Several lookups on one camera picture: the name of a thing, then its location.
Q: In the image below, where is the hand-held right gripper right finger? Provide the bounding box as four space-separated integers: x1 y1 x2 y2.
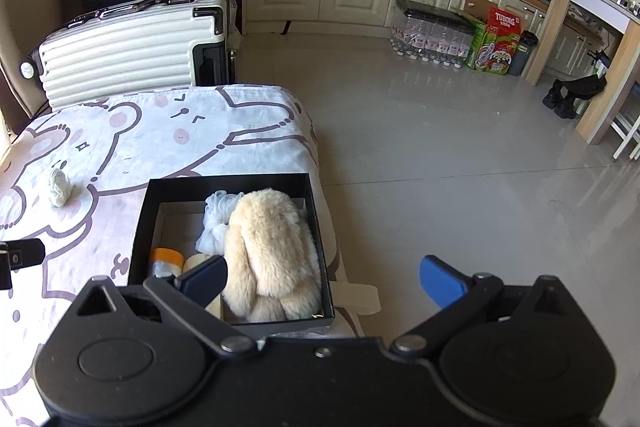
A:
419 255 572 356

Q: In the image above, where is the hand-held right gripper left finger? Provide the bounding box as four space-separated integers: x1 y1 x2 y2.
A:
75 254 259 354

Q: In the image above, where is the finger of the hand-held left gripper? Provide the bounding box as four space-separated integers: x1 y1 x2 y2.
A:
0 238 47 271

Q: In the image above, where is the wooden block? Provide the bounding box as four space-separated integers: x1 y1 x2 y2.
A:
182 253 224 314

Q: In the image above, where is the orange masking film roll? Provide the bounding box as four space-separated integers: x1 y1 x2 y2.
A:
149 248 184 279

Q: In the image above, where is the white mesh bath sponge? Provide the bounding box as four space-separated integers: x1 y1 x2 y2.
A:
195 190 246 254

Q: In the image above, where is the beige plush rabbit toy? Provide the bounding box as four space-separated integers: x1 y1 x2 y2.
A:
221 188 323 323

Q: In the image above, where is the black cardboard box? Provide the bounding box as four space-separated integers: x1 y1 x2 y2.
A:
127 173 335 339

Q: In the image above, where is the white yarn ball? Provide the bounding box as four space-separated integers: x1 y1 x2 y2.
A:
47 168 75 208

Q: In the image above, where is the pink bunny-print tablecloth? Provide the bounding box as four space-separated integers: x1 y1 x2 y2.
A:
0 84 347 427

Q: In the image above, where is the white ribbed suitcase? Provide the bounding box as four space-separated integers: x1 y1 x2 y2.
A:
20 0 237 110

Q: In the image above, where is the green carton box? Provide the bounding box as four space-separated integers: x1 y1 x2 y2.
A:
467 19 521 77

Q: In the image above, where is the white chair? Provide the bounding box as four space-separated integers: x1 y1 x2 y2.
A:
612 106 640 163

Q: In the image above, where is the black waste bin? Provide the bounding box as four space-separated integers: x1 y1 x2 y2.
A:
507 30 540 77

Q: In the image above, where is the pack of water bottles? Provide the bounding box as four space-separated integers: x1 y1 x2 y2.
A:
390 0 476 69

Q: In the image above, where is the red carton box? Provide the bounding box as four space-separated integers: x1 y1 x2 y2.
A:
487 7 524 38

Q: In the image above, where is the wooden desk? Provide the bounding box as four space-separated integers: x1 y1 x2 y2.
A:
525 0 640 146

